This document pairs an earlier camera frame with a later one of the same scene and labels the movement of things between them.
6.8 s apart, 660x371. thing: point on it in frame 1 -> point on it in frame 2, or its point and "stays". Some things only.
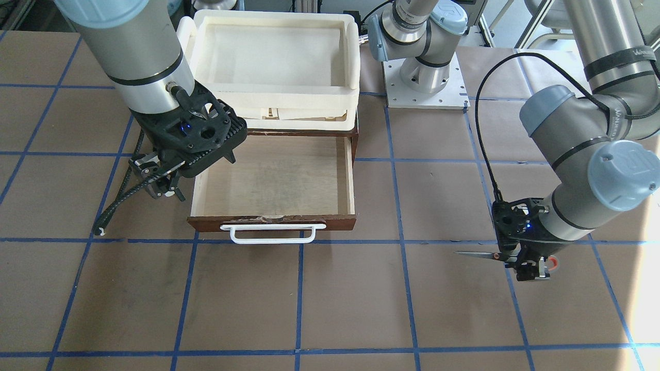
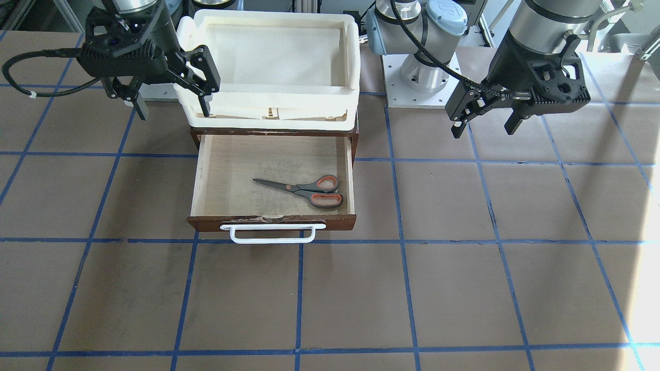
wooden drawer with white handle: (283, 185) stays
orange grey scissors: (496, 255) -> (321, 191)
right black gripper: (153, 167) -> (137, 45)
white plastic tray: (279, 70) stays
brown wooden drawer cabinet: (353, 134) stays
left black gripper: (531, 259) -> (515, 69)
